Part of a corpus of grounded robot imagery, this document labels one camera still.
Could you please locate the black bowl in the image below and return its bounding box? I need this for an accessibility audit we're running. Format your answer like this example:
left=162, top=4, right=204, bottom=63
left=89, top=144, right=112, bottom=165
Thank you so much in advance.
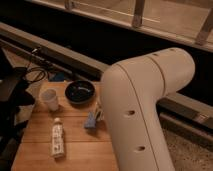
left=65, top=80, right=95, bottom=104

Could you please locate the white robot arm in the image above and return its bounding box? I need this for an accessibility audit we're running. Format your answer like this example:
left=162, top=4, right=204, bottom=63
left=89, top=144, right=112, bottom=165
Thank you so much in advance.
left=100, top=48, right=195, bottom=171

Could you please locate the white labelled bottle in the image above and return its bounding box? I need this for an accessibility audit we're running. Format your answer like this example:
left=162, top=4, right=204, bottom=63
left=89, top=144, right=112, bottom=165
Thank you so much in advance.
left=51, top=118, right=65, bottom=158

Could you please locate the white plastic cup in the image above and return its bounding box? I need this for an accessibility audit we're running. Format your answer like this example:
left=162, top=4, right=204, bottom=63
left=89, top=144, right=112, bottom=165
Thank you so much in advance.
left=41, top=89, right=59, bottom=111

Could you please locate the blue object behind table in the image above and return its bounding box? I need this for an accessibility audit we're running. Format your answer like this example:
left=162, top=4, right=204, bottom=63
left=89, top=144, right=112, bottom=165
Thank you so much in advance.
left=50, top=73, right=65, bottom=82

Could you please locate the black cable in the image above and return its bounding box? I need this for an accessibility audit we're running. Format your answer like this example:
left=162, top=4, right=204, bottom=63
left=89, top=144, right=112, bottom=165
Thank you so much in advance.
left=23, top=46, right=56, bottom=83

